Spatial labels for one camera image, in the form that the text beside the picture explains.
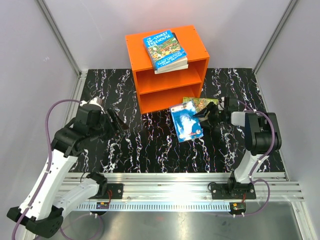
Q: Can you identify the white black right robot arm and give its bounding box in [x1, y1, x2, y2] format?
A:
[194, 97, 282, 201]

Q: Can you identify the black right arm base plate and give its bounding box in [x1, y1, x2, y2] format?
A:
[207, 182, 257, 200]

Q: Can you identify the orange wooden shelf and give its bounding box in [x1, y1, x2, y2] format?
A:
[125, 25, 210, 114]

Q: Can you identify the blue 26-Storey Treehouse book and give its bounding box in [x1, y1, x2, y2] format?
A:
[142, 30, 189, 74]

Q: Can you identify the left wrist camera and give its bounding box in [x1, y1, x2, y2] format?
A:
[79, 97, 103, 109]

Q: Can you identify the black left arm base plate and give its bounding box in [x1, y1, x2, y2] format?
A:
[95, 183, 124, 200]

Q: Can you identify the dark Tale of Two Cities book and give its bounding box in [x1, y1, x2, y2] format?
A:
[149, 31, 188, 74]

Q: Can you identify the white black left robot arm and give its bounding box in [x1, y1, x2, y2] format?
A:
[6, 97, 129, 239]

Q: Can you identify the aluminium front rail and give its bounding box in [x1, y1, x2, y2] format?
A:
[57, 172, 305, 202]

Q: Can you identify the blue back-cover book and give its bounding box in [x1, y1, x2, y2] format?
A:
[169, 101, 203, 143]

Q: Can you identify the green 65-Storey Treehouse book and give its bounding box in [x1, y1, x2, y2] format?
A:
[182, 97, 219, 113]

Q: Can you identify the white slotted cable duct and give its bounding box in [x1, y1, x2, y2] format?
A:
[75, 200, 231, 212]

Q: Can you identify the small circuit board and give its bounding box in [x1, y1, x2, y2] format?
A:
[230, 202, 247, 215]
[96, 201, 110, 210]

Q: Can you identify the right small circuit board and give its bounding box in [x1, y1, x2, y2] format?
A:
[230, 202, 247, 215]

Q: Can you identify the left small circuit board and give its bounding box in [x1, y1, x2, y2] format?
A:
[96, 201, 110, 210]

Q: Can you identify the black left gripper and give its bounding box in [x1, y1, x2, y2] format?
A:
[88, 107, 130, 142]

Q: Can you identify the left aluminium frame post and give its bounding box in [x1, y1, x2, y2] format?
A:
[36, 0, 87, 78]

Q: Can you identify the aluminium frame post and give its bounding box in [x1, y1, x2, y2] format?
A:
[252, 0, 300, 75]
[36, 0, 87, 78]

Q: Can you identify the right aluminium frame post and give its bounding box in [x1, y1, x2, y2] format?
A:
[252, 0, 300, 75]

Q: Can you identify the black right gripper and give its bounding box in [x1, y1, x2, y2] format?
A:
[192, 102, 226, 130]

